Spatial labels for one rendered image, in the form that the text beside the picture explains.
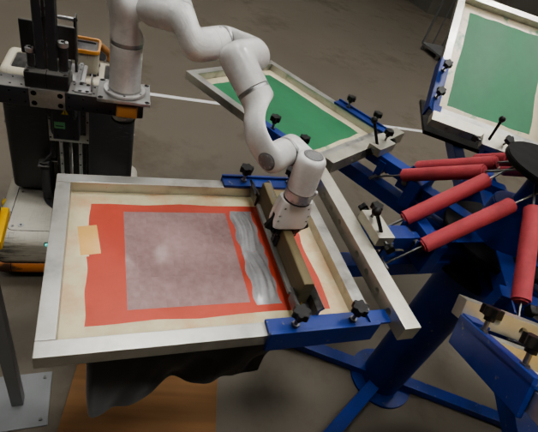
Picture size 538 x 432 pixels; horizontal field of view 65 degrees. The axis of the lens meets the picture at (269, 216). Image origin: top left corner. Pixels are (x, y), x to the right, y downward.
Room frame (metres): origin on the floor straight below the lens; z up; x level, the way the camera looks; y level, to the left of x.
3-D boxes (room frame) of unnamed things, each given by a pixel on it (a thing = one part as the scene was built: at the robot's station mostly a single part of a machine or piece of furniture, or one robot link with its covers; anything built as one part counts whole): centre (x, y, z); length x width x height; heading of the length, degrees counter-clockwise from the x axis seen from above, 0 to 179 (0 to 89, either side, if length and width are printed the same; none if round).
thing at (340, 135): (1.79, -0.03, 1.05); 1.08 x 0.61 x 0.23; 58
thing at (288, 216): (0.92, -0.05, 1.12); 0.10 x 0.08 x 0.11; 118
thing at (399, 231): (1.08, -0.37, 1.02); 0.17 x 0.06 x 0.05; 118
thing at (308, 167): (0.94, -0.02, 1.25); 0.15 x 0.10 x 0.11; 65
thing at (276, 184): (1.18, 0.05, 0.98); 0.30 x 0.05 x 0.07; 118
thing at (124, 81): (1.22, 0.58, 1.21); 0.16 x 0.13 x 0.15; 25
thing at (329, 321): (0.69, -0.22, 0.98); 0.30 x 0.05 x 0.07; 118
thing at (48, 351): (0.82, 0.13, 0.97); 0.79 x 0.58 x 0.04; 118
